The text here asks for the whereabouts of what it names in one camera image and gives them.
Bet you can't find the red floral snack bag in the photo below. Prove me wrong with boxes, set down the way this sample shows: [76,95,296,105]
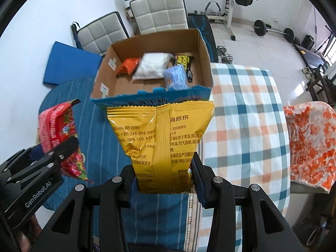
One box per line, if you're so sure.
[38,99,89,181]

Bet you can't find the yellow snack bag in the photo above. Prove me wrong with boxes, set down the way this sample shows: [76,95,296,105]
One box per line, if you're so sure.
[106,101,214,194]

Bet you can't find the orange snack bag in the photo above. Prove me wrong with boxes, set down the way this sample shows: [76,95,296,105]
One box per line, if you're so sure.
[116,58,141,76]

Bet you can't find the white soft plastic pack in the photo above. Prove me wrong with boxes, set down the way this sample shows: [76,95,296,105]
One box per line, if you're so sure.
[132,52,172,80]

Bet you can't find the black shoe shine wipes pack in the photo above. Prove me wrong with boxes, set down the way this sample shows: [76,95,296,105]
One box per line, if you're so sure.
[173,54,194,83]

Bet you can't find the light blue tissue pack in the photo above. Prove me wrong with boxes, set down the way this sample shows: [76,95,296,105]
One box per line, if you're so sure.
[163,65,189,91]

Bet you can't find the person's left hand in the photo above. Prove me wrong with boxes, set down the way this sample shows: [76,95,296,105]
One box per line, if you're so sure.
[16,214,42,252]

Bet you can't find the blue striped bed cover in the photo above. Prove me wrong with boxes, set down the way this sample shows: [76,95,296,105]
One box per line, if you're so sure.
[39,77,201,251]

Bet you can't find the plaid checkered blanket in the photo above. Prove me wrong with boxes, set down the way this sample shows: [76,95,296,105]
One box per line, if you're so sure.
[187,63,292,252]

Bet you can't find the blue foam mat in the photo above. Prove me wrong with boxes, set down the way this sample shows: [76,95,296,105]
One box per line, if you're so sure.
[43,42,102,85]

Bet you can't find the left grey quilted cushion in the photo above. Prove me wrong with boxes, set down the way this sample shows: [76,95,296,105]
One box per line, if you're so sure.
[71,11,129,56]

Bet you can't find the grey quilted cushion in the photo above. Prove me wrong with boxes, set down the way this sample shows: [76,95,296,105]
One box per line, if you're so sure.
[71,11,129,56]
[130,0,188,35]

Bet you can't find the orange white floral blanket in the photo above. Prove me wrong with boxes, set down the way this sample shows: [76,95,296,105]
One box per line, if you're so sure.
[284,101,335,193]

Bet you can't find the open cardboard box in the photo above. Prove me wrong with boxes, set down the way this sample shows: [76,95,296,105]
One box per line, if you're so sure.
[91,29,213,108]

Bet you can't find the chrome dumbbell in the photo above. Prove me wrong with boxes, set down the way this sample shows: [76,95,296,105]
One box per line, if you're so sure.
[217,46,233,64]

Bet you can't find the dark wooden stool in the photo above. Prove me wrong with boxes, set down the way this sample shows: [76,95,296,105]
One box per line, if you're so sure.
[305,64,335,106]

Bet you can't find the right grey quilted cushion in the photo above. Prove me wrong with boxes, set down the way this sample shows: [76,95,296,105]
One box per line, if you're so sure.
[130,0,188,35]

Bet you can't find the black treadmill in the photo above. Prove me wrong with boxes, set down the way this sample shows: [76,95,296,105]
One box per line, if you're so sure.
[294,44,329,68]

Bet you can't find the floor barbell black plates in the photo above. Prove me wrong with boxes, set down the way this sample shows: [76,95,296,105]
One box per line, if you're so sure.
[253,19,295,43]

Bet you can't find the black blue workout bench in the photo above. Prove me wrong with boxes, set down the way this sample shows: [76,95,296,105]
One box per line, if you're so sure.
[187,14,219,63]

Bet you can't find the white squat rack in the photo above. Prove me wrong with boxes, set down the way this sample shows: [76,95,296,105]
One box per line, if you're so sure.
[205,0,236,41]

